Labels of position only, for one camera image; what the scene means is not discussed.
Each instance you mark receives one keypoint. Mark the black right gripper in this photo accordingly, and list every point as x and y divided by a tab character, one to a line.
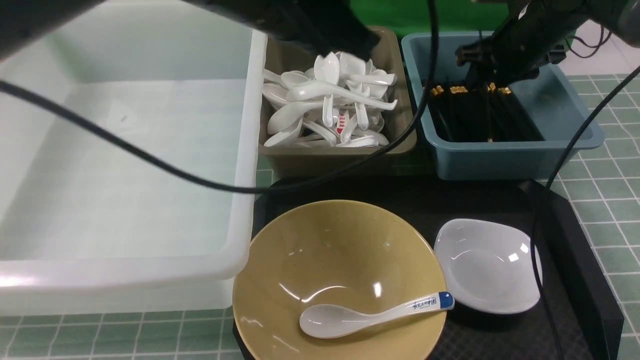
528	39

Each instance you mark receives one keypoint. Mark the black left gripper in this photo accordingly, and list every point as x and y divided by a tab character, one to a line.
321	27

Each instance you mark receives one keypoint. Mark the yellow noodle bowl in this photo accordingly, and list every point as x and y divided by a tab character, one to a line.
337	252

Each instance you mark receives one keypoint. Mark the white spoon blue tip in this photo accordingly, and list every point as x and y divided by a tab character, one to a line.
327	321

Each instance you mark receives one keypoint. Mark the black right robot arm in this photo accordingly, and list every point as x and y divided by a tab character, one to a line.
620	17

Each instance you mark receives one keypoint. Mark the white spoon upright centre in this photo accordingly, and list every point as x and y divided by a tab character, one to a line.
326	69

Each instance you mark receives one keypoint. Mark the long white ceramic spoon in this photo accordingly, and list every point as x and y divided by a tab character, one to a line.
319	88

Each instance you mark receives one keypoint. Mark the blue plastic chopstick bin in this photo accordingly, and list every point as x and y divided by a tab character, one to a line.
552	103

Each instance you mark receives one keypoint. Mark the black chopsticks bundle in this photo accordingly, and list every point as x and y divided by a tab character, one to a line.
462	114

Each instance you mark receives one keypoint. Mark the white spoon red label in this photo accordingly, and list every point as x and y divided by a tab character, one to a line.
341	118

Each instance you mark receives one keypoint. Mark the white spoon lower left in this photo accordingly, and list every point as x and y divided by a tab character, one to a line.
287	136

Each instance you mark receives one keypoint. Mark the small white dish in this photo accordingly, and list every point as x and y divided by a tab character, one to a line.
487	266

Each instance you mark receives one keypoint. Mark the large white plastic tub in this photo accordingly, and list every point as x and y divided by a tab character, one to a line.
89	228

